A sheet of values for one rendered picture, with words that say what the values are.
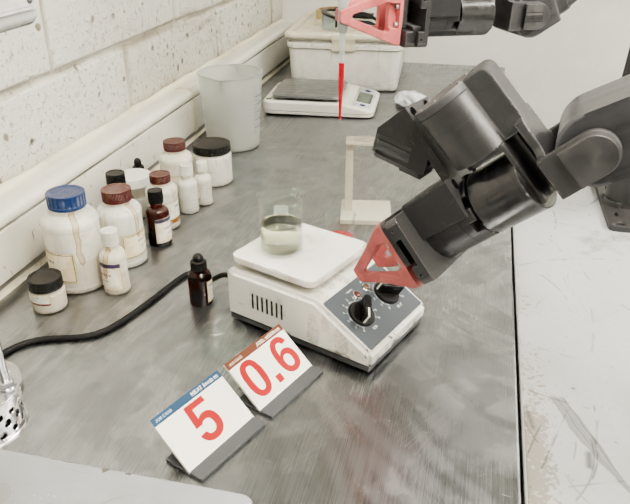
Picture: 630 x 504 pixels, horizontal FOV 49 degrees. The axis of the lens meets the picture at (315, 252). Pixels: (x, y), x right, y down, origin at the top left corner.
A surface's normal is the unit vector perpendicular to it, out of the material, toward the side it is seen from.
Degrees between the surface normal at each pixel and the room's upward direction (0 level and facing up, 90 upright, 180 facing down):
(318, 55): 94
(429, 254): 49
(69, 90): 90
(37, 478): 0
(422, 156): 90
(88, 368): 0
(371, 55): 94
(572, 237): 0
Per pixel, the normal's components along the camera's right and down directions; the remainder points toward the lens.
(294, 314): -0.57, 0.38
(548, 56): -0.23, 0.45
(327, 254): 0.00, -0.88
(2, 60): 0.97, 0.11
